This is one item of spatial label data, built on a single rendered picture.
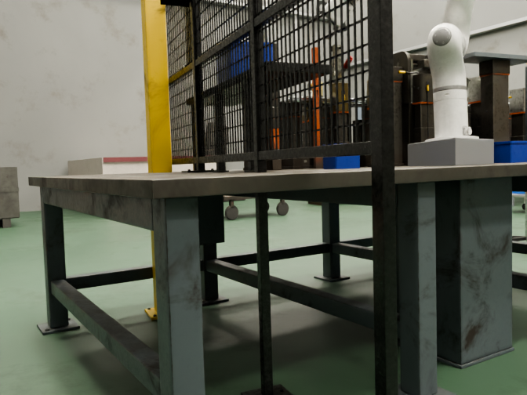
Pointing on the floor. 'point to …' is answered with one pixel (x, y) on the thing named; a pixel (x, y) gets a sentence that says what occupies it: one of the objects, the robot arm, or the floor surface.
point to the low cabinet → (81, 167)
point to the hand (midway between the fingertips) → (321, 29)
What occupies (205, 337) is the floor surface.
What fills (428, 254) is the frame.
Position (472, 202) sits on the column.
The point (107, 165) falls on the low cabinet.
